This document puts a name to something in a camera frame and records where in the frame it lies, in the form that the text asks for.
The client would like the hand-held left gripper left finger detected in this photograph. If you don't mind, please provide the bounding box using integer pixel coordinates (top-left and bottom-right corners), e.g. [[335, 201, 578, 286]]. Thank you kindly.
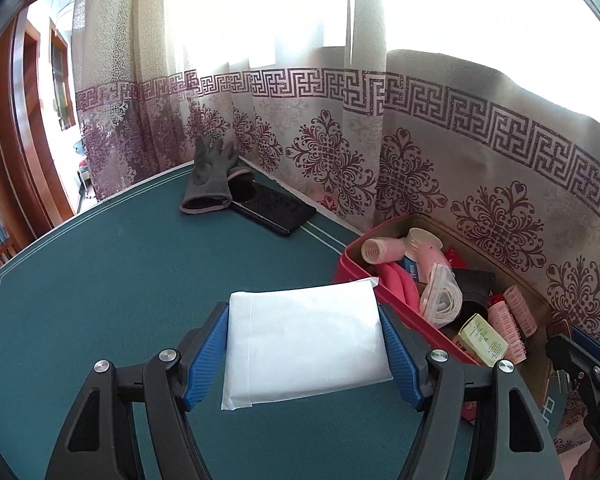
[[45, 302, 231, 480]]

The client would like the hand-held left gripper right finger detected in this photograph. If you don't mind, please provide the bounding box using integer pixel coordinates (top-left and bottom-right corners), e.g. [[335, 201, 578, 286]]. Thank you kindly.
[[377, 304, 566, 480]]

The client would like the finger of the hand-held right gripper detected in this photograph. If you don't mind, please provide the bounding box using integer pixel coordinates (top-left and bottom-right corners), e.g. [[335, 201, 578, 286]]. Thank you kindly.
[[545, 335, 600, 392], [572, 329, 600, 363]]

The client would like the small pink hair roller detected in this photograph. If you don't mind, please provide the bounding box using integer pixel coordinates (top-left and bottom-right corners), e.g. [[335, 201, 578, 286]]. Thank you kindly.
[[361, 236, 408, 265], [502, 285, 538, 341]]

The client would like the white bandage roll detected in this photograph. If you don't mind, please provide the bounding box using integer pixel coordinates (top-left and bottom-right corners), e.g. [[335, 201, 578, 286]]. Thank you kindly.
[[419, 260, 463, 328]]

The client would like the pink foam curler rod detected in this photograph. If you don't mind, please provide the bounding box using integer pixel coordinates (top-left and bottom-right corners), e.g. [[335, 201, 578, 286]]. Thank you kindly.
[[377, 261, 424, 307]]

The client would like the green yellow small box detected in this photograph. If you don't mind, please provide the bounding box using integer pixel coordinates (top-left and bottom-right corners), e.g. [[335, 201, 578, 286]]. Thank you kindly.
[[457, 312, 510, 367]]

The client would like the white soft packet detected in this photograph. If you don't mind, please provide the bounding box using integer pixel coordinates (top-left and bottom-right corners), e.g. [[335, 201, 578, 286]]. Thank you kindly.
[[221, 280, 395, 411]]

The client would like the red biscuit box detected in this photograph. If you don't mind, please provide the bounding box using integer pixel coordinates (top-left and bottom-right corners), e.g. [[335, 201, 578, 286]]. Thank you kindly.
[[332, 214, 576, 426]]

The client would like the pink bristle hair roller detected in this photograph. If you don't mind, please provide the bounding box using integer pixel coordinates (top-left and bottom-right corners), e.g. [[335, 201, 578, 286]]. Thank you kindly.
[[486, 305, 528, 366]]

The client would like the black case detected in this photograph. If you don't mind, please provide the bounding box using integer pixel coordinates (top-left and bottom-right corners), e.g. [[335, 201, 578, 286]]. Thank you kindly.
[[450, 267, 497, 317]]

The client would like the red candy wrapper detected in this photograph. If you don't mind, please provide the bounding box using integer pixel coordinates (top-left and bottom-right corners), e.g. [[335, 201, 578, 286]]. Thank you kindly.
[[445, 245, 469, 271]]

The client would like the black smartphone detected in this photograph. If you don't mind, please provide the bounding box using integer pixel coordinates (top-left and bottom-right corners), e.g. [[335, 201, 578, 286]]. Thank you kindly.
[[230, 180, 317, 237]]

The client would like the patterned lace curtain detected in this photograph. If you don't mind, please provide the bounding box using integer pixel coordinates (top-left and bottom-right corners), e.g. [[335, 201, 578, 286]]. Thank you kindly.
[[70, 0, 600, 456]]

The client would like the wooden door frame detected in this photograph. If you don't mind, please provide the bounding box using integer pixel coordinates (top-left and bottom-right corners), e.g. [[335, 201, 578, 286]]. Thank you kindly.
[[0, 10, 88, 246]]

